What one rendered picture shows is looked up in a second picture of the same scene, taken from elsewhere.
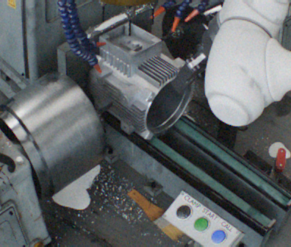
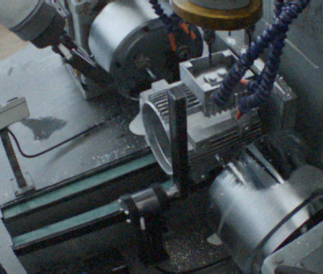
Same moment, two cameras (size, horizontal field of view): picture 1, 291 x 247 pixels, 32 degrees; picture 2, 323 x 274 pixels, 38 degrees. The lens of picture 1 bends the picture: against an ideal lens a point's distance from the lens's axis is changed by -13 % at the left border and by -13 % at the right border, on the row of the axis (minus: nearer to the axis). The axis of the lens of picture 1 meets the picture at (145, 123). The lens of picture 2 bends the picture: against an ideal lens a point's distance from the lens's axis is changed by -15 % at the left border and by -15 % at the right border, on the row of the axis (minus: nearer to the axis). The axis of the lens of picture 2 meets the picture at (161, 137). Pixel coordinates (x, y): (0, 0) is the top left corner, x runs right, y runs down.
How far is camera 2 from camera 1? 1.53 m
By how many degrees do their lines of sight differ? 72
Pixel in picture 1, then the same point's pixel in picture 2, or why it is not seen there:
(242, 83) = not seen: outside the picture
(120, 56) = (195, 66)
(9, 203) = (68, 12)
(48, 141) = (101, 19)
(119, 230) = (93, 148)
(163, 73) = (161, 99)
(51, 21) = not seen: hidden behind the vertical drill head
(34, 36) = not seen: hidden behind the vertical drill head
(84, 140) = (103, 47)
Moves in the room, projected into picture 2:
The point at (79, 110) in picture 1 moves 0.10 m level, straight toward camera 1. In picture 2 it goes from (120, 31) to (81, 32)
